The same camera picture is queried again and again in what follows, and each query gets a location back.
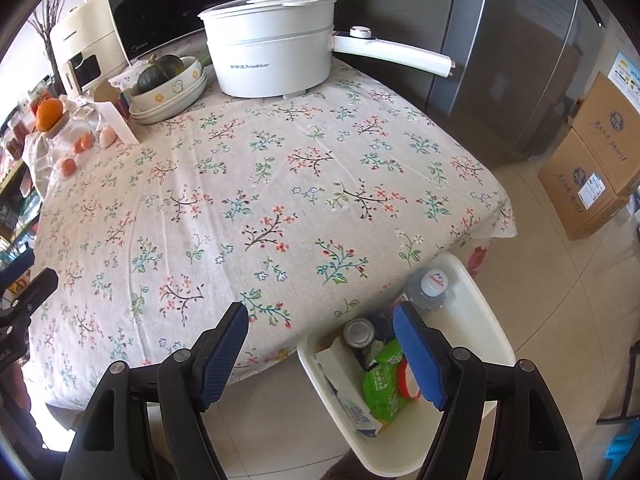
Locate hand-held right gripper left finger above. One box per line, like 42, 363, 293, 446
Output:
60, 302, 250, 480

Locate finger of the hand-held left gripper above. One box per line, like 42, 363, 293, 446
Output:
0, 268, 60, 320
0, 248, 36, 289

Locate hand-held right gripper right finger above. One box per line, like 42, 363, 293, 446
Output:
393, 300, 584, 480

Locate red-rimmed white paper bowl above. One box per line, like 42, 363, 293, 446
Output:
397, 357, 421, 401

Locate green snack packet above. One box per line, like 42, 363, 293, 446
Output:
361, 339, 414, 424

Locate red tin can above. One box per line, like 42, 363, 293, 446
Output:
342, 317, 377, 350

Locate white plastic bin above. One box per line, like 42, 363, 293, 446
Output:
296, 251, 517, 477

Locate clear plastic bottle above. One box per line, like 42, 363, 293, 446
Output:
402, 267, 451, 316

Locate white paper carton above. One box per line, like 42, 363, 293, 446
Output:
314, 337, 384, 439

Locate person's left forearm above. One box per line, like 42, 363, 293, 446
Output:
0, 367, 53, 453

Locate large orange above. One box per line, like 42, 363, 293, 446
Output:
35, 98, 65, 133

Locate floral tablecloth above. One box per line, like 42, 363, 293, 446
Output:
22, 42, 519, 407

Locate white paper card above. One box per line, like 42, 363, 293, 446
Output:
97, 101, 141, 145

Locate white shallow dish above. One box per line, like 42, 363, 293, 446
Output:
129, 70, 208, 117
130, 80, 208, 125

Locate brown cardboard box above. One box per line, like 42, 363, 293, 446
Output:
567, 71, 640, 196
537, 127, 631, 242

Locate blue plastic item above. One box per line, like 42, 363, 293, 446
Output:
605, 432, 640, 474

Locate white countertop appliance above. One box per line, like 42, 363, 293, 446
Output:
49, 2, 132, 97

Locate white floral bowl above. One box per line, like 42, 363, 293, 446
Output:
130, 56, 204, 109

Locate dark green pumpkin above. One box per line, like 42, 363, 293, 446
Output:
136, 54, 186, 95

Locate dried branch decoration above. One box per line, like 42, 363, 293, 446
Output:
27, 0, 67, 61

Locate white electric pot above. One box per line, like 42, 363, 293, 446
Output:
197, 0, 457, 100

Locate grey refrigerator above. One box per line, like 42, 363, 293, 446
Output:
332, 0, 609, 169

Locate black microwave oven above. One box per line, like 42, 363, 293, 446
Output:
104, 0, 331, 69

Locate blue and white box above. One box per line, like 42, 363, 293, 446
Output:
610, 51, 640, 94

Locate wire storage rack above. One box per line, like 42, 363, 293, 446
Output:
0, 75, 51, 271

